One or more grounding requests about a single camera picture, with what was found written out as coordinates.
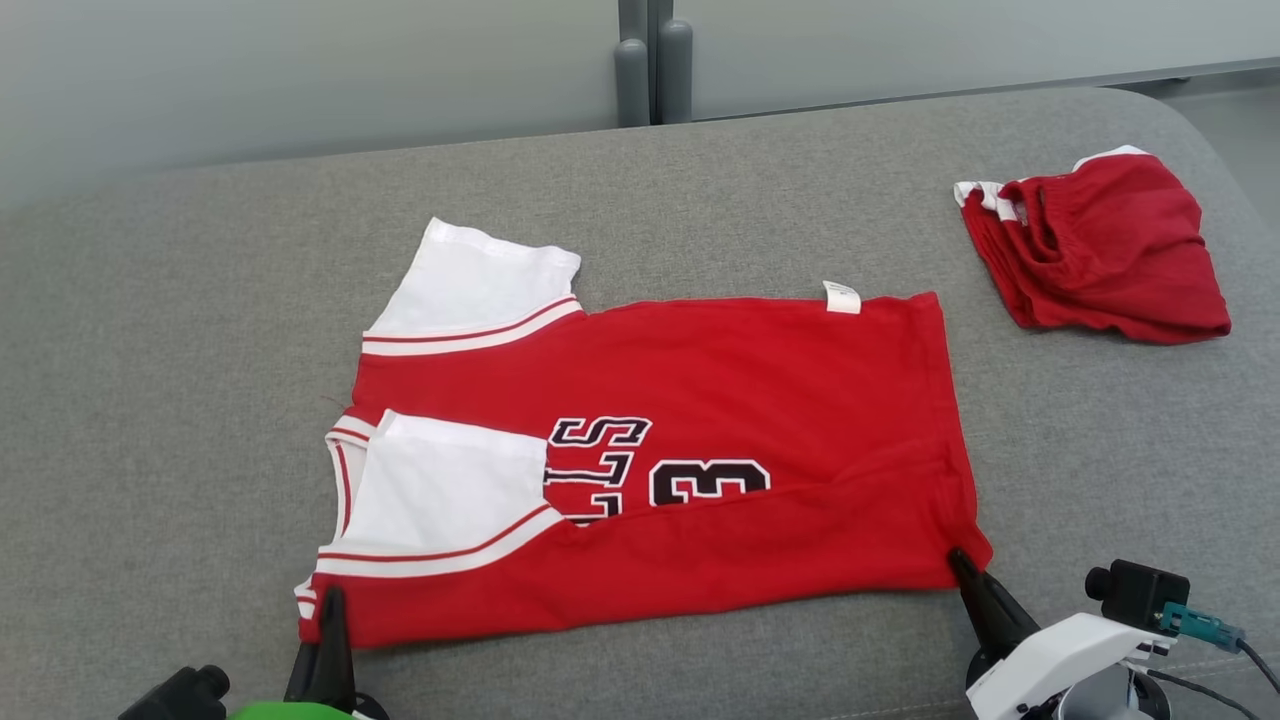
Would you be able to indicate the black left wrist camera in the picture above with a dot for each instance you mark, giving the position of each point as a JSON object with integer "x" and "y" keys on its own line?
{"x": 175, "y": 700}

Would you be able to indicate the grey partition post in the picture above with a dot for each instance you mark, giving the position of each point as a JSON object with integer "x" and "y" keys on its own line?
{"x": 675, "y": 70}
{"x": 632, "y": 85}

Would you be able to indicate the red Bulls 23 jersey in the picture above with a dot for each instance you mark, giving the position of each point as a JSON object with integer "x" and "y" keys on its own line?
{"x": 750, "y": 370}

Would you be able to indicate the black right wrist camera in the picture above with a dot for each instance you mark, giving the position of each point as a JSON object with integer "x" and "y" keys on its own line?
{"x": 1140, "y": 595}

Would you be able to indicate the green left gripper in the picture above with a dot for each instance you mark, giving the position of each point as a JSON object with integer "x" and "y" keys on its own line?
{"x": 290, "y": 713}

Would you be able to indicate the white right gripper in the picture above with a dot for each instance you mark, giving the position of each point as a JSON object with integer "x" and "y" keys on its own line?
{"x": 1040, "y": 665}

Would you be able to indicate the red shorts with white stripes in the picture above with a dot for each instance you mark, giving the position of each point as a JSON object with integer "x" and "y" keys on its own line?
{"x": 1120, "y": 260}

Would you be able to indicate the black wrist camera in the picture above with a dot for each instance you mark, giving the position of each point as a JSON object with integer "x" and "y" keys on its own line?
{"x": 1140, "y": 595}
{"x": 175, "y": 700}

